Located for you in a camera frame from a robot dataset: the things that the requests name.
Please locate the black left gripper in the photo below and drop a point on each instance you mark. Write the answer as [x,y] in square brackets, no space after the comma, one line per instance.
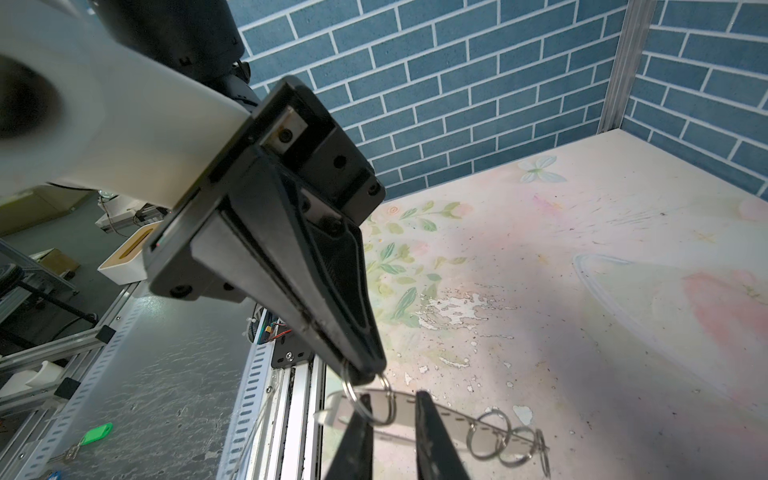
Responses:
[276,218]

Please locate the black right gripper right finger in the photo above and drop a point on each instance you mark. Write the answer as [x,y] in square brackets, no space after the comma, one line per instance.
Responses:
[436,456]

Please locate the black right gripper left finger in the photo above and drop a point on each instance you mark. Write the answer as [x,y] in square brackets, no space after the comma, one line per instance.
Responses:
[354,457]

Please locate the silver keyring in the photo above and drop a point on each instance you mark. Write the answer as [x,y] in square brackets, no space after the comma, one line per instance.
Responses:
[524,445]
[488,435]
[363,404]

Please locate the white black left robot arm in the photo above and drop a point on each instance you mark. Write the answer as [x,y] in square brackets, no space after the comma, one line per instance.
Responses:
[197,39]

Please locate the silver keyring on strip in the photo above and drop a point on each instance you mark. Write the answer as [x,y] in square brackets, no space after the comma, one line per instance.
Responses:
[488,435]

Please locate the white box wooden slot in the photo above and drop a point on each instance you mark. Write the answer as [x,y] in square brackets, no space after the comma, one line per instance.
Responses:
[125,265]

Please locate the green key tag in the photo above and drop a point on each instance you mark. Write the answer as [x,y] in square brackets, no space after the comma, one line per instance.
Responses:
[96,434]

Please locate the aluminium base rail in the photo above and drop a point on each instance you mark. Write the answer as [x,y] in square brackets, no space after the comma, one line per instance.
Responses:
[272,432]

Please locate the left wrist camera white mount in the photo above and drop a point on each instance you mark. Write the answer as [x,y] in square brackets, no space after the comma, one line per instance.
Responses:
[79,109]

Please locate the aluminium corner post right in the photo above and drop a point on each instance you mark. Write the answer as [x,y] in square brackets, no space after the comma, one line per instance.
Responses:
[632,40]

